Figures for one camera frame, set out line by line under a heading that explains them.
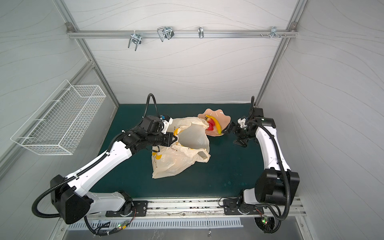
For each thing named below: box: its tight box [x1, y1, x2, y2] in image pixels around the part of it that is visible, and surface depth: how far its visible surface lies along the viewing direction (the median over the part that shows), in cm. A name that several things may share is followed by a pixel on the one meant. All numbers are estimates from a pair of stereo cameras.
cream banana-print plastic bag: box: [151, 117, 211, 179], surface depth 80 cm
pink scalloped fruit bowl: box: [197, 108, 231, 137], surface depth 110 cm
